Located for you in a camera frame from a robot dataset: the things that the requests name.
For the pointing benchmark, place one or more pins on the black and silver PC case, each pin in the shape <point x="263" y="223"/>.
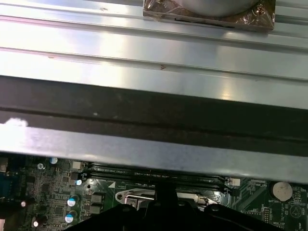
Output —
<point x="144" y="120"/>

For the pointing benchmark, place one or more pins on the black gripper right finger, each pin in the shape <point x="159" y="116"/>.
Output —
<point x="204" y="219"/>

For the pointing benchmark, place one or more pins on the blue rear port connector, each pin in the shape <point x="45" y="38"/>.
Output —
<point x="6" y="185"/>

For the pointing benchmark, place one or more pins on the teal-topped cylindrical capacitor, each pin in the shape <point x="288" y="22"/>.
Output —
<point x="70" y="218"/>
<point x="53" y="160"/>
<point x="72" y="201"/>

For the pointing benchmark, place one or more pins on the metal socket cover frame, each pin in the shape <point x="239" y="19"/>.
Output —
<point x="139" y="201"/>

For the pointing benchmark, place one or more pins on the CPU socket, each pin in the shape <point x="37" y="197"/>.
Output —
<point x="130" y="192"/>

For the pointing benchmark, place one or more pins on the silver coin battery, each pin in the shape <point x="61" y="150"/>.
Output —
<point x="282" y="191"/>

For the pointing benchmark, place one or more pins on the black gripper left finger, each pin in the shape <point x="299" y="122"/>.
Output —
<point x="134" y="216"/>

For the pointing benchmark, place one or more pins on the square brown base plate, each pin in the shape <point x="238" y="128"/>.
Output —
<point x="158" y="12"/>

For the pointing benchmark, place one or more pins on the RAM slot with black clips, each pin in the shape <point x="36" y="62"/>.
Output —
<point x="197" y="185"/>

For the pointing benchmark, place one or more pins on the RAM slot with white clips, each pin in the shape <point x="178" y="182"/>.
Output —
<point x="120" y="170"/>

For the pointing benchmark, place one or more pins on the green motherboard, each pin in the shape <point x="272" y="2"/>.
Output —
<point x="252" y="199"/>

